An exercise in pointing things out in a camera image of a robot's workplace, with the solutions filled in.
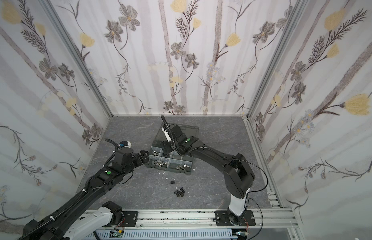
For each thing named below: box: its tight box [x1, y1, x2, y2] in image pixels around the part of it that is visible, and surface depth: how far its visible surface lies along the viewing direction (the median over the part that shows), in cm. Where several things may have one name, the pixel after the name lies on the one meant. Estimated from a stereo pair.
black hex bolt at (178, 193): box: [175, 187, 186, 198], surface depth 84 cm
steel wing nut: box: [153, 161, 167, 168], surface depth 95 cm
